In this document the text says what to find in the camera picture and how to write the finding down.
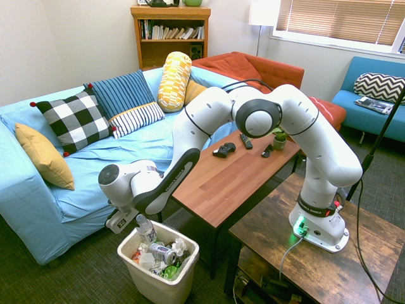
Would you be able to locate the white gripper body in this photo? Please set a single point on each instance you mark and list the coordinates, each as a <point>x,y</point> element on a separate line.
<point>120,221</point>

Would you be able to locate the clear plastic bottle white label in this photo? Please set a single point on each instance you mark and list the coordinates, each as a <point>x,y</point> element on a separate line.
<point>146,228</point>

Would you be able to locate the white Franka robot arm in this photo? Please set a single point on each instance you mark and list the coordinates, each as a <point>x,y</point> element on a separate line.
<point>316,126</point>

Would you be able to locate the beige trash bin plastic liner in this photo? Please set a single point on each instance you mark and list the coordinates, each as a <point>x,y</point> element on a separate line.
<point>158,285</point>

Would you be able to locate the red wrapper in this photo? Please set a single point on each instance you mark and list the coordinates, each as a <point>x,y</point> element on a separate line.
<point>136,256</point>

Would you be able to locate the crumpled white tissue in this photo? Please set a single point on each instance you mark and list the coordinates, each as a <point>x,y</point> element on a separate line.
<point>147,260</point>

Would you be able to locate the crushed soda can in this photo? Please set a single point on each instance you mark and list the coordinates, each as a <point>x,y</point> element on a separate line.
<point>162,251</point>

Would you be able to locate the floor vent grille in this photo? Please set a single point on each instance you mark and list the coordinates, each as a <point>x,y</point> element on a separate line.
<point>178,220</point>

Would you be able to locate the crumpled white paper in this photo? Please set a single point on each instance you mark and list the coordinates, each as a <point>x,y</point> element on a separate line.
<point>179,246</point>

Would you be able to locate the light blue sofa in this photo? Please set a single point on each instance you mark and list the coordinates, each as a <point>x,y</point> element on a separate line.
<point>95,158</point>

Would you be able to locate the green wrapper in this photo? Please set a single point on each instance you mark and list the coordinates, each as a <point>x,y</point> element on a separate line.
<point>171,272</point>

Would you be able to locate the mustard yellow square pillow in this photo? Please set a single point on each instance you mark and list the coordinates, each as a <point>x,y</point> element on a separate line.
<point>44,155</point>

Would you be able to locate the black white checkered pillow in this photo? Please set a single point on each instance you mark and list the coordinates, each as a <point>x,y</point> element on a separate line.
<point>76,120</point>

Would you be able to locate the wooden coffee table black legs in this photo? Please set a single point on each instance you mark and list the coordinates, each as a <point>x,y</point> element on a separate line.
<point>234,180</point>

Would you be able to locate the blue white striped pillow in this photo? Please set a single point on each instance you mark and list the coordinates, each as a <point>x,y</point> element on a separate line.
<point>126,98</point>

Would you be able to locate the black game controller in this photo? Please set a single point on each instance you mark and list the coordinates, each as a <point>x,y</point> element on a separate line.
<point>225,149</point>

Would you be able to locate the yellow white patterned bolster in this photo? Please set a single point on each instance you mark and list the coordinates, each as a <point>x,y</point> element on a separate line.
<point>174,82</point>

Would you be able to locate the black remote control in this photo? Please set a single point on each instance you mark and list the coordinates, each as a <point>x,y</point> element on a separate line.
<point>246,141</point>

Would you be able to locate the plain orange-brown pillow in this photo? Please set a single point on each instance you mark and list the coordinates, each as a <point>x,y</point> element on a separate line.
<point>193,90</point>

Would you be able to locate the small black sunglasses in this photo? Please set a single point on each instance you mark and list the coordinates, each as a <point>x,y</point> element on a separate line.
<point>267,151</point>

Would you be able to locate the black power strip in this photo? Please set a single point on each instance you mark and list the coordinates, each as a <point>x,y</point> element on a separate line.
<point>278,288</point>

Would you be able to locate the wooden bookshelf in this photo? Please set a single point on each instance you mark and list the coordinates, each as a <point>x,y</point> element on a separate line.
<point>172,50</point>

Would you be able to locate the small potted green plant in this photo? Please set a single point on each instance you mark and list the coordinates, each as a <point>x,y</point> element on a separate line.
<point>280,141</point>

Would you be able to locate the small black speaker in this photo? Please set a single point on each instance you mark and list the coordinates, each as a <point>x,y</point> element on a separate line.
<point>196,51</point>

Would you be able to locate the row of books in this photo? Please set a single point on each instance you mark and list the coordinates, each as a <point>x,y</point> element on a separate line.
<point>174,32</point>

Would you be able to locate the rustic dark wood side table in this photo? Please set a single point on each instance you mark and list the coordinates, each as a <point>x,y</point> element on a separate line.
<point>316,272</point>

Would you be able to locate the orange-red sofa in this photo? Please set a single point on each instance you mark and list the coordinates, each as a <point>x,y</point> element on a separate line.
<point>269,69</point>

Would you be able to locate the black white object on shelf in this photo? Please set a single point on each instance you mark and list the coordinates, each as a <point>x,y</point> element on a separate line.
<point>158,2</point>

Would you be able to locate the green bowl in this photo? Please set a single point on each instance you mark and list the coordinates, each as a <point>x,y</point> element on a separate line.
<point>192,2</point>

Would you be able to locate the white floor lamp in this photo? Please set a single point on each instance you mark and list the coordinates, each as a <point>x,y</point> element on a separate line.
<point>262,12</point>

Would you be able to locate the teal blue sofa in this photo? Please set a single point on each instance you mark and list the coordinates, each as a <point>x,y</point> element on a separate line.
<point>367,117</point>

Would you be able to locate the magazine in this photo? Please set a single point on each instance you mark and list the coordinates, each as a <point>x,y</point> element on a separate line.
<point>373,105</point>

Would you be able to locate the black white chevron pillow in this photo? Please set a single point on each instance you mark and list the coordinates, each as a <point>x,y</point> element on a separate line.
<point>378,87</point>

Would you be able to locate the wooden window blinds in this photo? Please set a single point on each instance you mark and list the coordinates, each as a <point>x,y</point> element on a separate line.
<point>341,19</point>

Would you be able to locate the black camera stand pole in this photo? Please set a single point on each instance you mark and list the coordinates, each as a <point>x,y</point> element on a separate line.
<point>384,130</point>

